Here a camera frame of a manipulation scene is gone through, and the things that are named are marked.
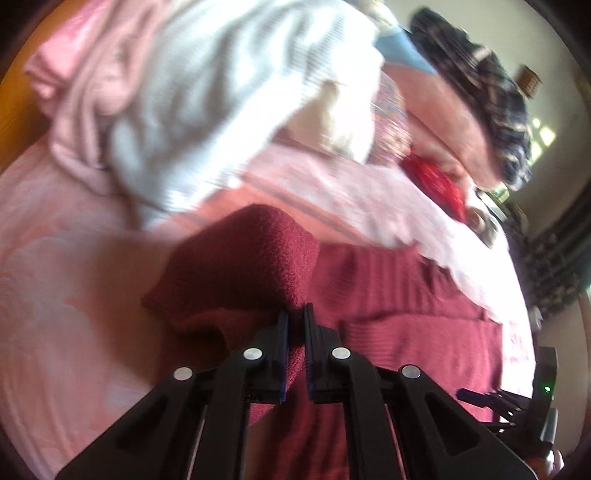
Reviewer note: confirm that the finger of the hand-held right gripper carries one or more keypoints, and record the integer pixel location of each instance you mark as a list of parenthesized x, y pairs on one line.
[(480, 398)]

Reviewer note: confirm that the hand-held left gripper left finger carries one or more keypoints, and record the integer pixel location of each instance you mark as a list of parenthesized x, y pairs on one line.
[(277, 357)]

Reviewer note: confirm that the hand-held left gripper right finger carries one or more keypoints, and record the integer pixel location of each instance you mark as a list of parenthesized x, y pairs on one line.
[(315, 360)]

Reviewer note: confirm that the maroon knitted sweater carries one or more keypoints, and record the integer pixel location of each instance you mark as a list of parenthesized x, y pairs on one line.
[(258, 258)]

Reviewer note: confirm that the person's right hand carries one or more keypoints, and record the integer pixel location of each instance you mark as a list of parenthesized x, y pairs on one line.
[(549, 464)]

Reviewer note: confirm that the dark lattice shelf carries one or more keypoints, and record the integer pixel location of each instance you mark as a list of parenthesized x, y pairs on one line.
[(549, 263)]

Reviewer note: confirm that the grey round metal object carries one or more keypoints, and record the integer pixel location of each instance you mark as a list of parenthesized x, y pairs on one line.
[(485, 221)]

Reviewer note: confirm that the pink printed blanket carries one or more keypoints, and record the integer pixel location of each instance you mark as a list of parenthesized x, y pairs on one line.
[(69, 300)]

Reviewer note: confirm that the red knitted cloth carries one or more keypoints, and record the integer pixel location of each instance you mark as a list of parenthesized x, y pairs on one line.
[(434, 180)]

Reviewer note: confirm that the beige zippered garment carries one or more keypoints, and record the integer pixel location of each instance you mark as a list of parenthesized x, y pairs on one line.
[(323, 115)]

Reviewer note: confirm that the colourful patterned cloth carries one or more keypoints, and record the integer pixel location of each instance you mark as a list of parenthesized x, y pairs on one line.
[(390, 120)]

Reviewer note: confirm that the pink quilt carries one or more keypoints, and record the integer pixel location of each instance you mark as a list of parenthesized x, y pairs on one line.
[(443, 120)]

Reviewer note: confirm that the dark plaid cloth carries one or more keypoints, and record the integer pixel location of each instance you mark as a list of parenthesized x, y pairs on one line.
[(485, 87)]

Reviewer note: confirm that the light blue cloth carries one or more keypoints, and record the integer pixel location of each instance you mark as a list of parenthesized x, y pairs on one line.
[(401, 50)]

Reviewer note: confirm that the pink garment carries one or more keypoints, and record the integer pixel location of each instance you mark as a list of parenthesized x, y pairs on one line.
[(78, 78)]

